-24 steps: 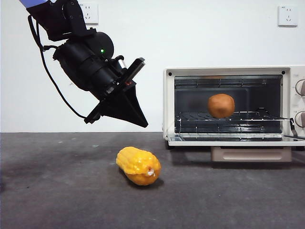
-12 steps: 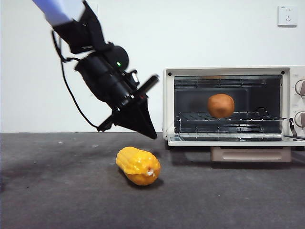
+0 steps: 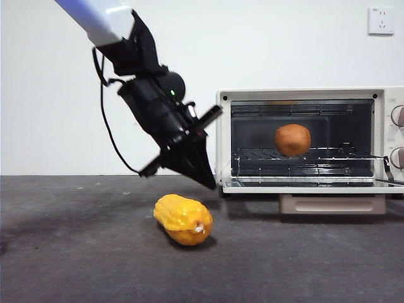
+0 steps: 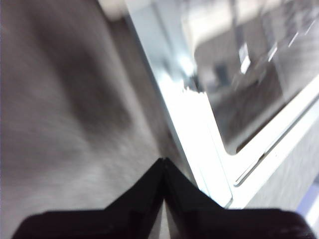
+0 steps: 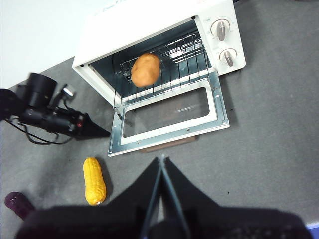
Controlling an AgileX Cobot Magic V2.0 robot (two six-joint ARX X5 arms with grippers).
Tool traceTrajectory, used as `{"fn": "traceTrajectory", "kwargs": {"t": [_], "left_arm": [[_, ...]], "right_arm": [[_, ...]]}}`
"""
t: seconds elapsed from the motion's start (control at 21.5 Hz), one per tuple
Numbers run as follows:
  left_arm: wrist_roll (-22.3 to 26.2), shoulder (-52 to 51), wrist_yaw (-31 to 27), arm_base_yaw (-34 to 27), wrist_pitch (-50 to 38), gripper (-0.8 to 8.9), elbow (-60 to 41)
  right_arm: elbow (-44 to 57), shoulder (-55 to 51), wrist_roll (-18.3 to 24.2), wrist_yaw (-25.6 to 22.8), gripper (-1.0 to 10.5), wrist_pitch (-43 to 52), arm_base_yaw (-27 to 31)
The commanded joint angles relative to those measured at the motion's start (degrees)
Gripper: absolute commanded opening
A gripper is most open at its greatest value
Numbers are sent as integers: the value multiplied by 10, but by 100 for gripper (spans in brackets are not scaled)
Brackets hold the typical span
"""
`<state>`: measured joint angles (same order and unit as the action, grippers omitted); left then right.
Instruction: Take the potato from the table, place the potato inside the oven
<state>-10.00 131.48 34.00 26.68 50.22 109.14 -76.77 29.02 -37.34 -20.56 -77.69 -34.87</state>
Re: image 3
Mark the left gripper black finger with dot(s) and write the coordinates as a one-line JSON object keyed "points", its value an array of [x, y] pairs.
{"points": [[189, 168], [202, 154]]}

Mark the brown potato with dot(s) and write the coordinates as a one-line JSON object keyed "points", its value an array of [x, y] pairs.
{"points": [[292, 140]]}

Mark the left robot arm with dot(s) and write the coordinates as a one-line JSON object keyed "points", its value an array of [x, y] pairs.
{"points": [[148, 101]]}

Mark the cream toaster oven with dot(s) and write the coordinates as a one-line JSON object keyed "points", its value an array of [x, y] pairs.
{"points": [[224, 142]]}

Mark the round oven knob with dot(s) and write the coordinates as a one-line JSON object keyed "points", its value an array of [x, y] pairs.
{"points": [[397, 158], [398, 116]]}

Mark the yellow corn cob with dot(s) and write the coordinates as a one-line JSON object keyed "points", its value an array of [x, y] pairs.
{"points": [[182, 217]]}

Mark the white wall socket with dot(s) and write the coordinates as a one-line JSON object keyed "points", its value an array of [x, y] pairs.
{"points": [[381, 21]]}

